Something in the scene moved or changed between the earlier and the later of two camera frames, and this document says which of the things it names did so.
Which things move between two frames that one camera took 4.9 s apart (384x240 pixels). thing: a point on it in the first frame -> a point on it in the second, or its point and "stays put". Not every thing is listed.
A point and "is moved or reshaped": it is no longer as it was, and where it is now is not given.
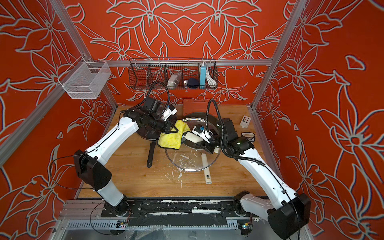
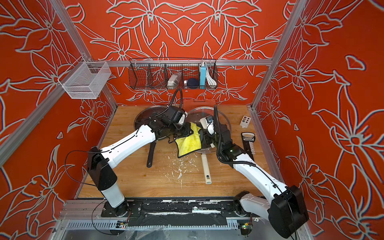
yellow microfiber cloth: [172, 140] is moved or reshaped
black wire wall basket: [168, 74] stays put
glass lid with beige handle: [189, 156] -> [194, 116]
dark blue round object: [193, 83] stays put
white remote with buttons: [245, 121] stays put
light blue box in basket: [203, 74] stays put
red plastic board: [190, 105] stays put
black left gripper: [169, 124] -> [187, 132]
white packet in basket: [174, 80] stays put
